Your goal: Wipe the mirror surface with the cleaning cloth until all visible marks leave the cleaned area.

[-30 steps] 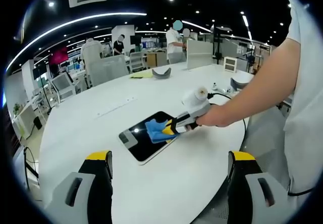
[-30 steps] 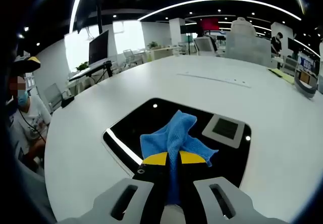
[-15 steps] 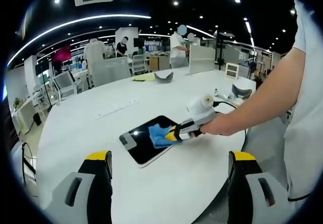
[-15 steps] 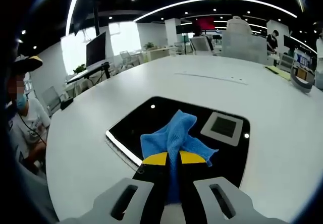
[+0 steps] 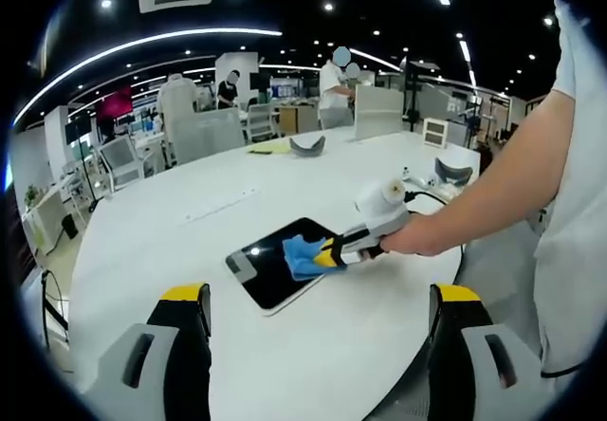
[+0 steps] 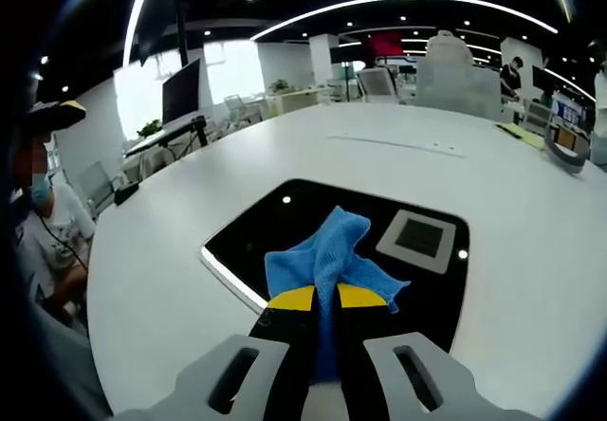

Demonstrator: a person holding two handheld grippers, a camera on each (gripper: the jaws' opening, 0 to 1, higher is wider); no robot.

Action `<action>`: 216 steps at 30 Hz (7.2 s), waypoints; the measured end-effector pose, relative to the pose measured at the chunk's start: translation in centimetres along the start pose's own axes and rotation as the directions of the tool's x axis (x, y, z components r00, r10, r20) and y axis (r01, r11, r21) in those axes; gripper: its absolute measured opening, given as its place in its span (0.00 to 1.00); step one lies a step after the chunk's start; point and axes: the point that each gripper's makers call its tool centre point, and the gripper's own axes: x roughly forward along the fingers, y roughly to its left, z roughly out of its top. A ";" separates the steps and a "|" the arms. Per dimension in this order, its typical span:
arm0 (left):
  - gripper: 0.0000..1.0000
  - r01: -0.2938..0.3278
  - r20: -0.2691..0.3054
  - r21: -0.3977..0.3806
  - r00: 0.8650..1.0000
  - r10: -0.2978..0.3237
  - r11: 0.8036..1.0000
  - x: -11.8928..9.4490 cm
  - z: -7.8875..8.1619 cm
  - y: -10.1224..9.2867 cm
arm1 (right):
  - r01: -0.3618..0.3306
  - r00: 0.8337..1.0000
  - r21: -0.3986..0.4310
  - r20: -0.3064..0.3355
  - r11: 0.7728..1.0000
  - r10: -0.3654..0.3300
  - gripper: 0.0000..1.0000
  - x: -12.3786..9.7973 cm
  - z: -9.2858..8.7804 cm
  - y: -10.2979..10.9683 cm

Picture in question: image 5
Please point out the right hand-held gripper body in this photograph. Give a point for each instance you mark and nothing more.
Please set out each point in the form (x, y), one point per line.
(381, 205)

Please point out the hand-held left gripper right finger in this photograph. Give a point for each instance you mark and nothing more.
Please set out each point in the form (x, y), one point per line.
(469, 373)

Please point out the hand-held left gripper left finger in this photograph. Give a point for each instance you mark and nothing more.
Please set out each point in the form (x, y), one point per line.
(152, 369)

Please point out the blue cleaning cloth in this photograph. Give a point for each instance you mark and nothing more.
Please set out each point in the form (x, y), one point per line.
(301, 260)

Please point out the black tablet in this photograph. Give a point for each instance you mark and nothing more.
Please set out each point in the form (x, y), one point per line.
(265, 274)

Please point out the yellow cloth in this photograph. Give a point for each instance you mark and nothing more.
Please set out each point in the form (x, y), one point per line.
(269, 150)

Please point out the person's right hand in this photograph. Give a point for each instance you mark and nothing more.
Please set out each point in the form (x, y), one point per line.
(408, 238)

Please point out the grey curved headband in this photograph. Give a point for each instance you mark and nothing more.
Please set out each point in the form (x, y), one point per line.
(453, 174)
(307, 151)

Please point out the small white grille box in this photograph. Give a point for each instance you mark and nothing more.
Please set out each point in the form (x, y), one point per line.
(435, 133)

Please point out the white desk partition panel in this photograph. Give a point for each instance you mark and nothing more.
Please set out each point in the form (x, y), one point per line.
(379, 110)

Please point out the black tripod stand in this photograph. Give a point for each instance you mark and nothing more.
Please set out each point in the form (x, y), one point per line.
(415, 96)

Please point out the wooden cabinet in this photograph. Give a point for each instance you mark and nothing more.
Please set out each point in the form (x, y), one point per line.
(299, 120)

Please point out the white mesh office chair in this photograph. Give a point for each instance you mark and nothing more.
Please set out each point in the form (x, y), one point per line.
(262, 121)

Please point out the black waste bin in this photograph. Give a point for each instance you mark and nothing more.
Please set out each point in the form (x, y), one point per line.
(70, 226)

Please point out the grey desk partition panel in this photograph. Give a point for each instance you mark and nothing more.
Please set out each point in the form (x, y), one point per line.
(206, 134)

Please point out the person in white shirt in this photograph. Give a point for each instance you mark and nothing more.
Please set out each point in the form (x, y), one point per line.
(578, 193)

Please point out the red screen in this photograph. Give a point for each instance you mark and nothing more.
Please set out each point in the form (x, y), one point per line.
(115, 102)

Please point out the curved ceiling light strip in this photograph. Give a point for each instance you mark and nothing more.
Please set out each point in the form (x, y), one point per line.
(133, 44)

